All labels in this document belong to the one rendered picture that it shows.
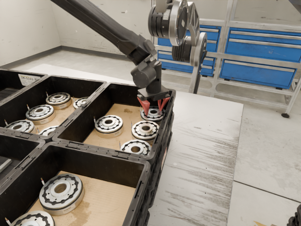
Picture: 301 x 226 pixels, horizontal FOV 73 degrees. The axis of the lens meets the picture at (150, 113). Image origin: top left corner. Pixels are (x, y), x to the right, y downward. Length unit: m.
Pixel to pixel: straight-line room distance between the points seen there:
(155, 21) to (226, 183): 0.73
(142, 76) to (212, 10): 2.71
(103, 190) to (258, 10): 2.98
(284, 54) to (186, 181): 1.94
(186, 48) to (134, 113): 0.73
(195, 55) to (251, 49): 1.13
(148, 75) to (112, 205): 0.38
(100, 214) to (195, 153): 0.47
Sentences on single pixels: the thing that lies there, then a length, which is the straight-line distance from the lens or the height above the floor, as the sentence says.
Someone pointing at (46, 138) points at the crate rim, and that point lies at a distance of 0.65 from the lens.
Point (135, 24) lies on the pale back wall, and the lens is 3.72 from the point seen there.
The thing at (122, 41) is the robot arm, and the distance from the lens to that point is 0.67.
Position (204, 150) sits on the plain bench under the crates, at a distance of 0.90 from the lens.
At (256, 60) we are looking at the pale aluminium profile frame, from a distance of 2.43.
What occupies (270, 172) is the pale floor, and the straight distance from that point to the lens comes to 1.96.
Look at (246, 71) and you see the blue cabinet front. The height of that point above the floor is 0.44.
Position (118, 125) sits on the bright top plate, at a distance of 0.75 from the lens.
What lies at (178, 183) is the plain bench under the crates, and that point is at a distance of 0.77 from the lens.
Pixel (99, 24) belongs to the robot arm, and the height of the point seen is 1.20.
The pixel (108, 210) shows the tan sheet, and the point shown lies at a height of 0.83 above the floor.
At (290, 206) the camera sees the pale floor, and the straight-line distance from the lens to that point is 1.81.
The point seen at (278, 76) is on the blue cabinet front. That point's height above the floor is 0.44.
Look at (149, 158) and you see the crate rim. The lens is 0.52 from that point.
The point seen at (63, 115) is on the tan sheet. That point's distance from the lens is 0.92.
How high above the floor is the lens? 1.31
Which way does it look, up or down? 34 degrees down
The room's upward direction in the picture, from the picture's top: straight up
